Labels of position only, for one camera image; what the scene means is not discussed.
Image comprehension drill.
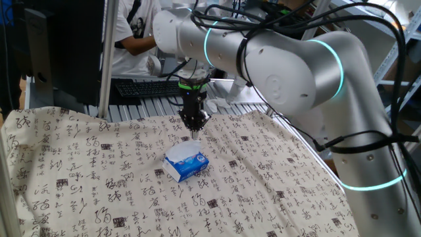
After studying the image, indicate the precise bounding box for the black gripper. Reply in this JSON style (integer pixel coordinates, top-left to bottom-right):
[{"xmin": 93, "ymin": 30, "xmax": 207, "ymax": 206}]
[{"xmin": 177, "ymin": 89, "xmax": 211, "ymax": 140}]

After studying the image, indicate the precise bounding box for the white chair backrest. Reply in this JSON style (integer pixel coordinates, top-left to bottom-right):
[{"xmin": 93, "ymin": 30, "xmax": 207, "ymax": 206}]
[{"xmin": 147, "ymin": 54, "xmax": 162, "ymax": 76}]

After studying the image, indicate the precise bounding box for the person in printed white T-shirt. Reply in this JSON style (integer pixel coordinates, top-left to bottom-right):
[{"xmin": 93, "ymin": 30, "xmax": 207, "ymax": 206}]
[{"xmin": 111, "ymin": 0, "xmax": 159, "ymax": 76}]

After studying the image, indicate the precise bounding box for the blue tissue pack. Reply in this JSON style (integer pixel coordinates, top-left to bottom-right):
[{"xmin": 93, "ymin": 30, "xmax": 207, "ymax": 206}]
[{"xmin": 162, "ymin": 151, "xmax": 210, "ymax": 184}]

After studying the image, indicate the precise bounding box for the beige calligraphy tablecloth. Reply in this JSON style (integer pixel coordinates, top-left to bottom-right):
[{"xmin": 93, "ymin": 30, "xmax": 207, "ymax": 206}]
[{"xmin": 0, "ymin": 105, "xmax": 361, "ymax": 237}]

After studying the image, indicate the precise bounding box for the black computer monitor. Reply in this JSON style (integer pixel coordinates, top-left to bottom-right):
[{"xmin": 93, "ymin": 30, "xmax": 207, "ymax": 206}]
[{"xmin": 12, "ymin": 0, "xmax": 106, "ymax": 107}]

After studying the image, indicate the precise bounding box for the white napkin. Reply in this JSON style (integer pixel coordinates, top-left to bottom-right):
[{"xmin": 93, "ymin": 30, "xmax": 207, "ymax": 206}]
[{"xmin": 165, "ymin": 140, "xmax": 202, "ymax": 164}]

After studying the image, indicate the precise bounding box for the green flange ring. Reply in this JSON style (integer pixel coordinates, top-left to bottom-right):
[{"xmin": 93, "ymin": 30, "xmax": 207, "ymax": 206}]
[{"xmin": 178, "ymin": 81, "xmax": 209, "ymax": 91}]

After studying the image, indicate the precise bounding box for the grey metal workbench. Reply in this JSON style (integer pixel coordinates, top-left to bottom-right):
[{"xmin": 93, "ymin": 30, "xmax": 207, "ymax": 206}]
[{"xmin": 157, "ymin": 55, "xmax": 185, "ymax": 78}]

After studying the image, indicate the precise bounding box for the grey metal shelf rack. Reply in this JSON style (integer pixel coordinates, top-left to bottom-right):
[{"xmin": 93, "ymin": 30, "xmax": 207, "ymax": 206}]
[{"xmin": 373, "ymin": 19, "xmax": 421, "ymax": 139}]

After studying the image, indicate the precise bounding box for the crumpled white tissue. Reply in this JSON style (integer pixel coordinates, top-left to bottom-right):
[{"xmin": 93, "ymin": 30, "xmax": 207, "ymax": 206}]
[{"xmin": 205, "ymin": 98, "xmax": 232, "ymax": 113}]

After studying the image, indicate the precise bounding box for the open cardboard box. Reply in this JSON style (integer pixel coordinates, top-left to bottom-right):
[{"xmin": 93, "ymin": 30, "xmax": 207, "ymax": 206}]
[{"xmin": 324, "ymin": 157, "xmax": 339, "ymax": 177}]

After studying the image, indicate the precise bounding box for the black keyboard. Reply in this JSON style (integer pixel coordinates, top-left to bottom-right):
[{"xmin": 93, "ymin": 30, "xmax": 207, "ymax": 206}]
[{"xmin": 114, "ymin": 80, "xmax": 181, "ymax": 99}]

